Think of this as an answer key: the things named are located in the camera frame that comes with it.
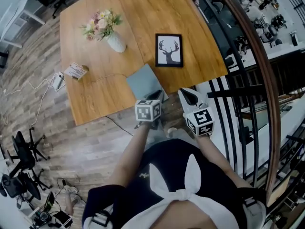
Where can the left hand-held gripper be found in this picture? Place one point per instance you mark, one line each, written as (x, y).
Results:
(147, 111)

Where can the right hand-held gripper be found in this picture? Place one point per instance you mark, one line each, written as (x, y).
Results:
(200, 120)

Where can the person's right forearm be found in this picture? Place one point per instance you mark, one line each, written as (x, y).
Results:
(218, 161)

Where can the person's left forearm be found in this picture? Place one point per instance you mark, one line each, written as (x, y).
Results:
(129, 156)

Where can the open laptop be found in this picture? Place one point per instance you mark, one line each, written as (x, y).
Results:
(49, 201)

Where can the person's shoe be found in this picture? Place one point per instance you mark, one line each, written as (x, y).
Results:
(172, 132)

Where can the black framed deer picture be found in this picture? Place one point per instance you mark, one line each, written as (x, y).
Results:
(169, 50)

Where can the black metal railing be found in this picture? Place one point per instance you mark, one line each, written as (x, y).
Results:
(240, 108)

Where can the white textured vase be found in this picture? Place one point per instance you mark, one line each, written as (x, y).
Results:
(116, 42)

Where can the brown wooden handrail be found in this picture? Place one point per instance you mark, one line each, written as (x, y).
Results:
(267, 80)

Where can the small printed cardboard box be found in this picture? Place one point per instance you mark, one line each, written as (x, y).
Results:
(75, 71)

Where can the person's dark and white clothing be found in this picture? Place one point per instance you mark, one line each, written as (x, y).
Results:
(176, 187)

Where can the pink and white flower bouquet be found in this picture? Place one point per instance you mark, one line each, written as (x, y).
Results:
(101, 24)

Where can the white power strip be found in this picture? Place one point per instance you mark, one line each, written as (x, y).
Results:
(58, 80)

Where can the black office chair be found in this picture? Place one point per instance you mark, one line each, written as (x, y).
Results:
(25, 149)
(21, 185)

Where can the black bag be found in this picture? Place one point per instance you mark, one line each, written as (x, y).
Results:
(63, 219)

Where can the white desk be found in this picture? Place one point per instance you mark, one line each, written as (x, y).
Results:
(16, 20)

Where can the electronic device box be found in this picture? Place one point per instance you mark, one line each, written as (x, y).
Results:
(41, 217)

